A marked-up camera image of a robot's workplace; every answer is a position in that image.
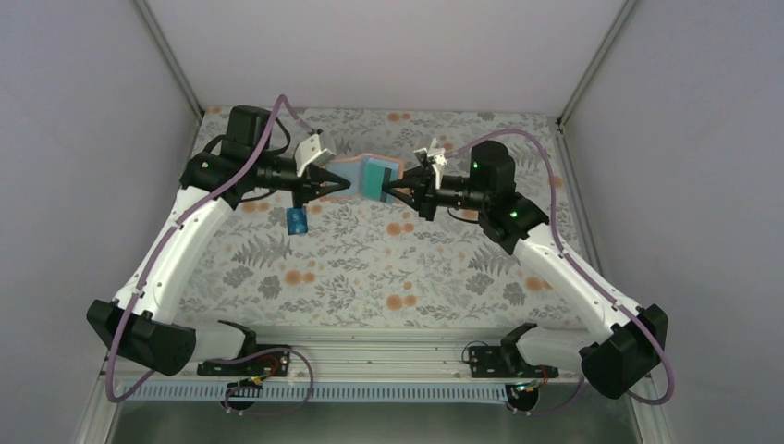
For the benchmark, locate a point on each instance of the left aluminium frame post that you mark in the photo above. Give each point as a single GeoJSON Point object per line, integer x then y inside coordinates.
{"type": "Point", "coordinates": [166, 51]}

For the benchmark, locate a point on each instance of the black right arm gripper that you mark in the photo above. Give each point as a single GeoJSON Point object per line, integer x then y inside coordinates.
{"type": "Point", "coordinates": [422, 178]}

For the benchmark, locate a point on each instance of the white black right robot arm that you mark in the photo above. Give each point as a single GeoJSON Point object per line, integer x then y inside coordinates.
{"type": "Point", "coordinates": [621, 342]}

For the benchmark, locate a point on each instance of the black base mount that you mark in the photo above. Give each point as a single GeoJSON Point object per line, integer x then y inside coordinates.
{"type": "Point", "coordinates": [245, 361]}
{"type": "Point", "coordinates": [505, 361]}

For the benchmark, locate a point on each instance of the floral patterned table mat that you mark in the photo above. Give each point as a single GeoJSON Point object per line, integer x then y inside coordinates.
{"type": "Point", "coordinates": [370, 264]}

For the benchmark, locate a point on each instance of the aluminium frame post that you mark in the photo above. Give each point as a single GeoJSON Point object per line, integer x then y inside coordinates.
{"type": "Point", "coordinates": [166, 51]}
{"type": "Point", "coordinates": [616, 28]}

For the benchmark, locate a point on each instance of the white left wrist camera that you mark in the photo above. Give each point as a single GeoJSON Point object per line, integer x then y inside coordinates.
{"type": "Point", "coordinates": [318, 149]}

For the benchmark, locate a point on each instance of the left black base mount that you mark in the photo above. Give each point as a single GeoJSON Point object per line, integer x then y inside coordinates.
{"type": "Point", "coordinates": [245, 361]}

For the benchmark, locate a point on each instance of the teal credit card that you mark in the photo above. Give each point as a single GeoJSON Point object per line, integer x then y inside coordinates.
{"type": "Point", "coordinates": [377, 171]}

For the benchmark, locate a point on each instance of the pink leather card holder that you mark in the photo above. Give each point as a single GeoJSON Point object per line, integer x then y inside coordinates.
{"type": "Point", "coordinates": [350, 168]}

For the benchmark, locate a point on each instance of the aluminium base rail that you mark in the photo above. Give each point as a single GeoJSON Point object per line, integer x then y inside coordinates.
{"type": "Point", "coordinates": [347, 364]}

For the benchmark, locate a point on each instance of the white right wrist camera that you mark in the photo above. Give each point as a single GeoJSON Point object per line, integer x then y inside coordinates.
{"type": "Point", "coordinates": [432, 156]}

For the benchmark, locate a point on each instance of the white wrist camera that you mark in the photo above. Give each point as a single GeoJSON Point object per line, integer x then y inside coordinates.
{"type": "Point", "coordinates": [432, 156]}
{"type": "Point", "coordinates": [318, 149]}

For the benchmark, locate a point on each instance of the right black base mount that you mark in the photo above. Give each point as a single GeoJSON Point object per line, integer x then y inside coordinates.
{"type": "Point", "coordinates": [505, 361]}

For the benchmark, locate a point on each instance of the blue credit card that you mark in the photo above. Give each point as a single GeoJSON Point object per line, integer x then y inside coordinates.
{"type": "Point", "coordinates": [297, 223]}

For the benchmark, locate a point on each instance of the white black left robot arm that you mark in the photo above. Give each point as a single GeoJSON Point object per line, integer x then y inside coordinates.
{"type": "Point", "coordinates": [138, 324]}

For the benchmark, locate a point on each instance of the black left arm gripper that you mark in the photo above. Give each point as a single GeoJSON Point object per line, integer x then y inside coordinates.
{"type": "Point", "coordinates": [310, 182]}

